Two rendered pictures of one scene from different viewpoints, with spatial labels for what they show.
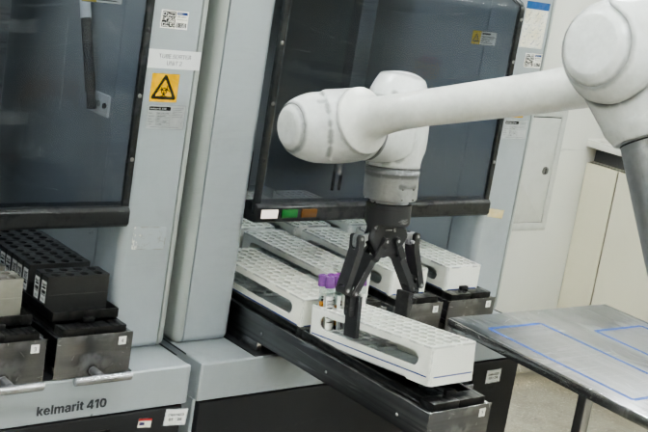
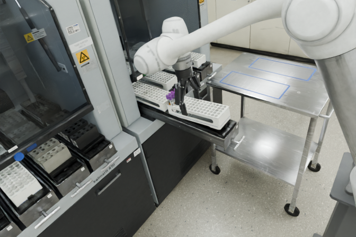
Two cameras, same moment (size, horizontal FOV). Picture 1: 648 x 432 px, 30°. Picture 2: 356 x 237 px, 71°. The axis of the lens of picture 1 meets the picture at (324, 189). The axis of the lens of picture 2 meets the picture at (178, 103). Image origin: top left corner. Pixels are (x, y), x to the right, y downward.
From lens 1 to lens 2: 0.97 m
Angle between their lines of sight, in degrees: 24
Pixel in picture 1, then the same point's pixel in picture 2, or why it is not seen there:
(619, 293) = not seen: hidden behind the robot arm
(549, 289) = not seen: hidden behind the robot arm
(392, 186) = (183, 64)
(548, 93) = (246, 19)
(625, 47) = (336, 16)
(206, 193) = (116, 81)
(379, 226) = (182, 78)
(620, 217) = (219, 3)
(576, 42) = (296, 18)
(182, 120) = (95, 63)
